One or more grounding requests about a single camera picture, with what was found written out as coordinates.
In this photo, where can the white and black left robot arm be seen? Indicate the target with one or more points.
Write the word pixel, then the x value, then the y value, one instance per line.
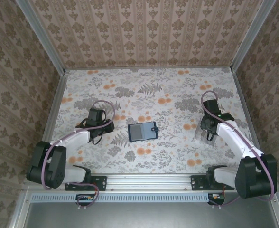
pixel 75 140

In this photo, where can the grey sheet metal panel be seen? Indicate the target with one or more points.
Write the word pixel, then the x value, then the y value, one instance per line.
pixel 149 216

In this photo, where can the grey credit card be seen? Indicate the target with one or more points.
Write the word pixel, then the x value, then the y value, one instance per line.
pixel 136 132

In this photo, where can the navy blue card holder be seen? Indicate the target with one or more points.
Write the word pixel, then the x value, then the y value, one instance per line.
pixel 129 133

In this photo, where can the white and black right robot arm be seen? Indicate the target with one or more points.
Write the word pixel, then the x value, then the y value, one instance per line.
pixel 229 137

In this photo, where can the aluminium frame post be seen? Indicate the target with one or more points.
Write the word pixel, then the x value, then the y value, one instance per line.
pixel 41 35
pixel 254 35

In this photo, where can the aluminium table end rail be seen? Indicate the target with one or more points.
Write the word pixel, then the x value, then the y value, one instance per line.
pixel 149 67

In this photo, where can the light blue credit card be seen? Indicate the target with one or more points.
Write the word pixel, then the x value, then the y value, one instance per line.
pixel 147 131

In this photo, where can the aluminium table side rail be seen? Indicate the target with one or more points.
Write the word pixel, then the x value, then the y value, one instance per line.
pixel 245 107
pixel 56 104

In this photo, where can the black base controller board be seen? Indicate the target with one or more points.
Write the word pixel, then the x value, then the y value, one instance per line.
pixel 85 197
pixel 216 197

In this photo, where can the floral patterned table cover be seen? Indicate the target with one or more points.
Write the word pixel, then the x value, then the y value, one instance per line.
pixel 130 83

